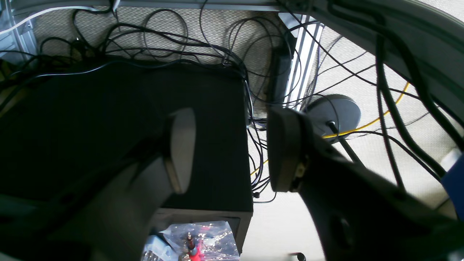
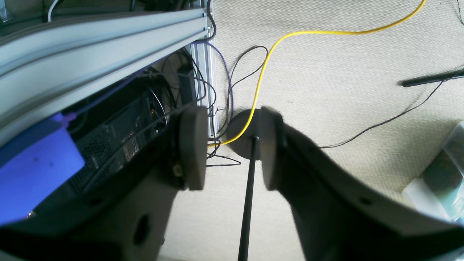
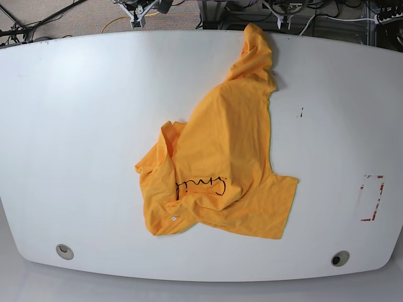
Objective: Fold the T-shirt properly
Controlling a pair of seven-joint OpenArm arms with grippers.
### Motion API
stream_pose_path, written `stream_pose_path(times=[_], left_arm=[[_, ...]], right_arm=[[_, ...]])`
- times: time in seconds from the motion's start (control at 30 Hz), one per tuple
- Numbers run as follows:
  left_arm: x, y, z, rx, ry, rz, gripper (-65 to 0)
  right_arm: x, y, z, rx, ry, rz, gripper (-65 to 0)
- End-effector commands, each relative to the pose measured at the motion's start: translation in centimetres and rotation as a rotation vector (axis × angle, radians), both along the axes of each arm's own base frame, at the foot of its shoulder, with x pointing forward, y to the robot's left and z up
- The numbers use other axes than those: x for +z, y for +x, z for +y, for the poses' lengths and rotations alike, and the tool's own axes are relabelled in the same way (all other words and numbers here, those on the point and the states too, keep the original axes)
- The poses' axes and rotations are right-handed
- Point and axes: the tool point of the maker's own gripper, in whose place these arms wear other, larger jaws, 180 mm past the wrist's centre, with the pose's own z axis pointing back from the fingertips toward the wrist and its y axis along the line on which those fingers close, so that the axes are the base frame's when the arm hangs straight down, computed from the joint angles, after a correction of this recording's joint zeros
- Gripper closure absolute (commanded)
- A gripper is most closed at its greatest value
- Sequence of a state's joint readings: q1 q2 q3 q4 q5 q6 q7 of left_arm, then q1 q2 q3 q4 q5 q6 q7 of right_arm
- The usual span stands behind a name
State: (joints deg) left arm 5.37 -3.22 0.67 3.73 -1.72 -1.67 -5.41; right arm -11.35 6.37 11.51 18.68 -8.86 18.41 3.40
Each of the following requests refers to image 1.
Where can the round grey stand base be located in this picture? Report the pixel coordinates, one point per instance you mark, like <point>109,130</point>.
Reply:
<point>333,114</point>

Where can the black box under table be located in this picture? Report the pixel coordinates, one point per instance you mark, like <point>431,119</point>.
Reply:
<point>89,119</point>

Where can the clear plastic bag with parts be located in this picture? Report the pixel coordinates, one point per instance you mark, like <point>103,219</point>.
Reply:
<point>204,241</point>

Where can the aluminium frame rail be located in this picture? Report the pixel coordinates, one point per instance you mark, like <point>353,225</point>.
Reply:
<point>304,35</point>

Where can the black power strip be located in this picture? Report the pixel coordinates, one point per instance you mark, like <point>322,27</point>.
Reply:
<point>279,74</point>

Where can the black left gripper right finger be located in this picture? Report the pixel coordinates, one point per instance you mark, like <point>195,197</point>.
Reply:
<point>359,215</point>

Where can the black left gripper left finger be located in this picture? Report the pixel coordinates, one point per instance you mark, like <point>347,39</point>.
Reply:
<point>107,216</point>

